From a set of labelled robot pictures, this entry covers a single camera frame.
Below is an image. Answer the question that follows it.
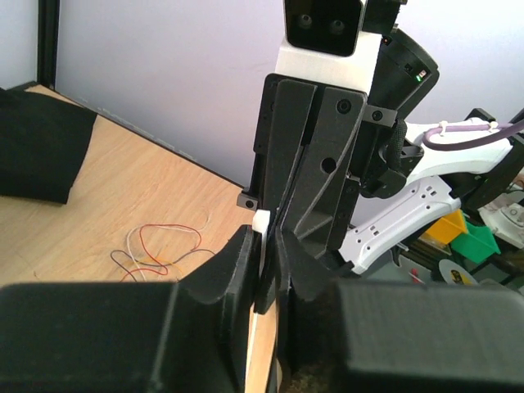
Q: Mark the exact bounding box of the yellow storage bin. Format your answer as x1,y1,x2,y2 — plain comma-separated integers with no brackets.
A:
422,210,468,245

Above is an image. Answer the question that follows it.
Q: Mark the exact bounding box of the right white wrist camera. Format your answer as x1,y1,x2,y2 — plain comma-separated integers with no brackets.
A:
275,0,381,94

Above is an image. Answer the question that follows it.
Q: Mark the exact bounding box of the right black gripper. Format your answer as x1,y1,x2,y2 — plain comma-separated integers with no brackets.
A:
242,74,405,314

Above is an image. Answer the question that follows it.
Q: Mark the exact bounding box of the green storage bin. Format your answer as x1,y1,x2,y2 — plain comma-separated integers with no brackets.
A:
450,222,500,264

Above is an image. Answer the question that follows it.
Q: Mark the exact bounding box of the orange thin wire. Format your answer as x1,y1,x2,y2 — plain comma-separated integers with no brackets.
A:
134,255,187,276

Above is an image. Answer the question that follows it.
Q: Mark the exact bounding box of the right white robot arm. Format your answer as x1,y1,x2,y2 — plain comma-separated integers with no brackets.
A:
238,1,523,313

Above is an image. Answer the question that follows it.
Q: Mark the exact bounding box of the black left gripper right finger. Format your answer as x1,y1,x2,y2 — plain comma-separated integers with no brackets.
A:
274,233,523,392

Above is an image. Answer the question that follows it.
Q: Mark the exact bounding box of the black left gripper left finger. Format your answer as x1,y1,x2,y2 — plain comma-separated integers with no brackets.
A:
1,225,255,392

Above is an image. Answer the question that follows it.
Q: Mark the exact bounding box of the black folded cloth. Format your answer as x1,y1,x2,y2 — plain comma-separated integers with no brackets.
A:
1,89,97,205

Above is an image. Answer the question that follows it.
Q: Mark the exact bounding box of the white zip tie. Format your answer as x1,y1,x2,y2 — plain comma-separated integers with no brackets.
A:
252,210,271,278

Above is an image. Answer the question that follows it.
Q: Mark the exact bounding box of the white thin wire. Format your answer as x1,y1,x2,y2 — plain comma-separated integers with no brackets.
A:
125,208,212,283

